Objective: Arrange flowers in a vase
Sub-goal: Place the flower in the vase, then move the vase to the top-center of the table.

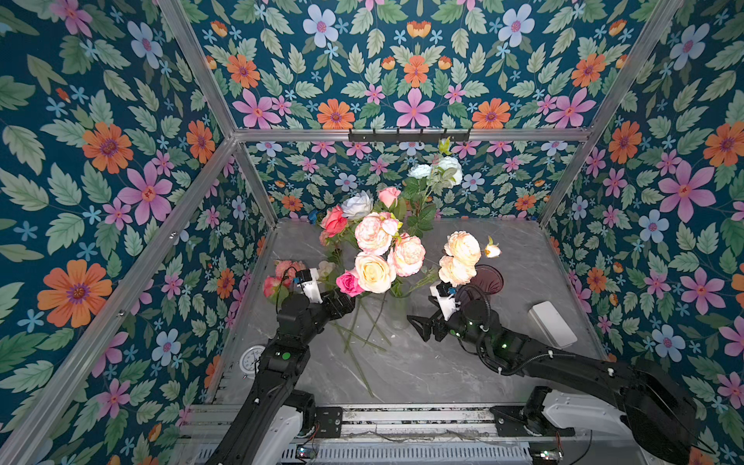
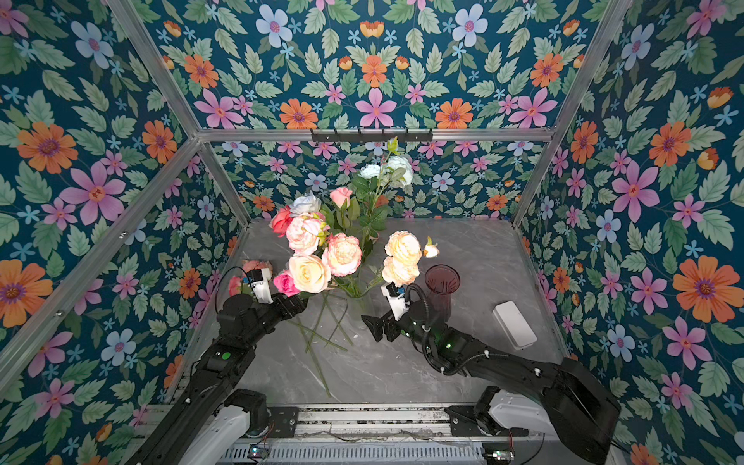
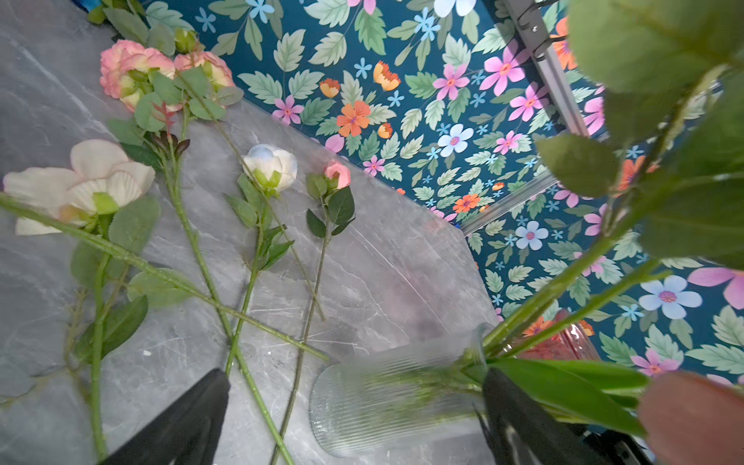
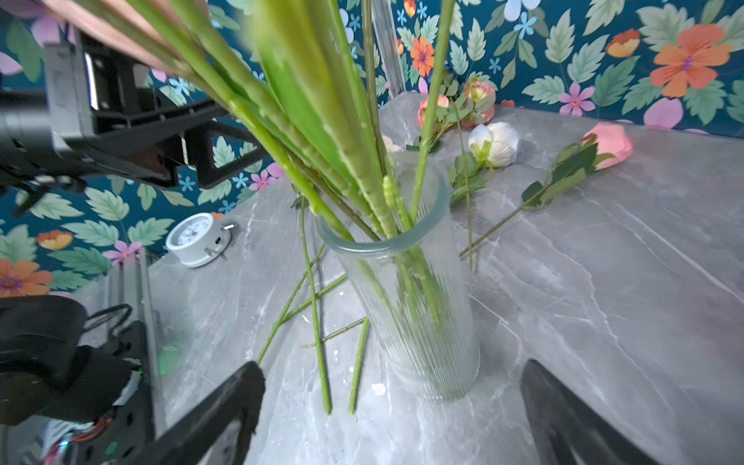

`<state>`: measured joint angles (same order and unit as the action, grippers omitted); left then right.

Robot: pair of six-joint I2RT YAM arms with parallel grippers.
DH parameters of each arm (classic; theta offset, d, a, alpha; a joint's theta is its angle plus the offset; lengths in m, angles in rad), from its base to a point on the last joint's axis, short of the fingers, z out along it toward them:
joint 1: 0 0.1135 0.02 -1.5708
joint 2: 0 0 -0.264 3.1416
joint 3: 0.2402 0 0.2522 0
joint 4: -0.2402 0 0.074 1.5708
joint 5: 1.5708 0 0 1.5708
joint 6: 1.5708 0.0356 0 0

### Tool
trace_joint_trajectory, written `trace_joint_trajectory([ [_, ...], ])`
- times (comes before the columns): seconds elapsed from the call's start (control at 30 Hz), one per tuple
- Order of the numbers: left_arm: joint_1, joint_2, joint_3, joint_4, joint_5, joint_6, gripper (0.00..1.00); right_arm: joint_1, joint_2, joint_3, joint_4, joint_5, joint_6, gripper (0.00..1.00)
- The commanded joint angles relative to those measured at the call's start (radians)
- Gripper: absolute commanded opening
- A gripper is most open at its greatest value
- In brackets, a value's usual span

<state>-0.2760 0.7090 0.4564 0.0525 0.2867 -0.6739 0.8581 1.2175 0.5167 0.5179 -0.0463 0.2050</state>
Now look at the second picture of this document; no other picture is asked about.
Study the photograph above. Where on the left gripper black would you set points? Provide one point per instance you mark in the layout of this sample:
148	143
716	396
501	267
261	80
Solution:
294	305

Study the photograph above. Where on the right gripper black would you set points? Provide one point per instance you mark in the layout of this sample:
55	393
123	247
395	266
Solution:
387	325

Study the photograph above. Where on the hot pink rose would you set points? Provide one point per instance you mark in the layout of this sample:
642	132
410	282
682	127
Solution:
285	284

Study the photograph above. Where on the cream pink large rose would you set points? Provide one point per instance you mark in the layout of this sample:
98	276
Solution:
310	273

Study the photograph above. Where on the cream peony bunch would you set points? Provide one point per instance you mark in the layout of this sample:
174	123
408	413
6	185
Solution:
401	264

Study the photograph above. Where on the large pink peony bunch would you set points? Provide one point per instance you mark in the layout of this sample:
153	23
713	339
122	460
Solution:
309	234

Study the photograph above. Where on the coral pink rose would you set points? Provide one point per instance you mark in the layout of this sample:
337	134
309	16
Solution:
281	222

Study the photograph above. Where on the large white rose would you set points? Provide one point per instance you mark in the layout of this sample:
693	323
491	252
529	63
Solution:
305	205

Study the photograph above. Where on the light pink rose stem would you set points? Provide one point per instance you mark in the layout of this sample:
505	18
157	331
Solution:
341	198

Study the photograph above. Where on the white flower spray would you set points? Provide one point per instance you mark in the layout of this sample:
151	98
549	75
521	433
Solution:
374	182

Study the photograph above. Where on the clear glass vase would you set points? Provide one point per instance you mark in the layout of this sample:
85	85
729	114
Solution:
359	295

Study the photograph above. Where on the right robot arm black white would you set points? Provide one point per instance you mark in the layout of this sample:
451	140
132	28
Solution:
563	400

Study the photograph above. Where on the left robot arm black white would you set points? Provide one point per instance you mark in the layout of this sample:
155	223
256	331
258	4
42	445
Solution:
242	324

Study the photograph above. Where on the purple ribbed glass vase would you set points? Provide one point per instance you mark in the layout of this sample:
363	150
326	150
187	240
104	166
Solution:
442	282

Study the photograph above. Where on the pink rosebud spray stem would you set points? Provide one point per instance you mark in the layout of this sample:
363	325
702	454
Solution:
324	333

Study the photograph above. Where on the white rectangular box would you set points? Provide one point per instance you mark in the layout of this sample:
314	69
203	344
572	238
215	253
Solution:
516	327

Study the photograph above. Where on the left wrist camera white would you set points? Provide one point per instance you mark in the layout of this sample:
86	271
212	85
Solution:
258	280

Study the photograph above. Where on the aluminium front rail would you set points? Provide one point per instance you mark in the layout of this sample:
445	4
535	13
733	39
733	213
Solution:
422	421

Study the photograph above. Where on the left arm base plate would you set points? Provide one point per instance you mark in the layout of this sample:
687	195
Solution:
283	422

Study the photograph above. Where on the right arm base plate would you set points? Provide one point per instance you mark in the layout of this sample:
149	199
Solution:
474	420

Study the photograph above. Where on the white vented cable duct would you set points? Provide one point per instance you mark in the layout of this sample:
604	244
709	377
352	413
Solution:
368	453

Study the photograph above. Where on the metal hook rail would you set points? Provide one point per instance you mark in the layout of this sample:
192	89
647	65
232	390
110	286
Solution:
371	136

